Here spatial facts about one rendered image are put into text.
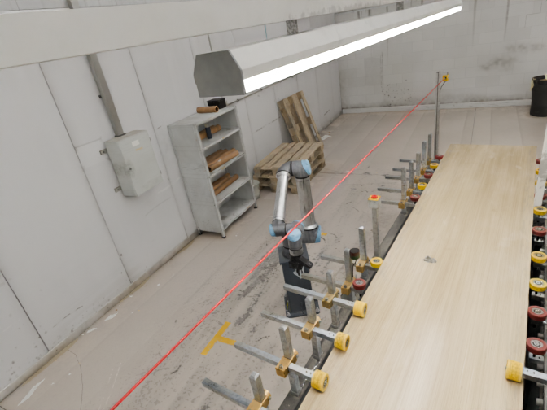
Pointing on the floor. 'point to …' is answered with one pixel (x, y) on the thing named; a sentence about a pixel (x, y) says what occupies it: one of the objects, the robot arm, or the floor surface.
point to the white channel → (164, 32)
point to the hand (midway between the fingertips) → (302, 276)
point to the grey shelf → (191, 167)
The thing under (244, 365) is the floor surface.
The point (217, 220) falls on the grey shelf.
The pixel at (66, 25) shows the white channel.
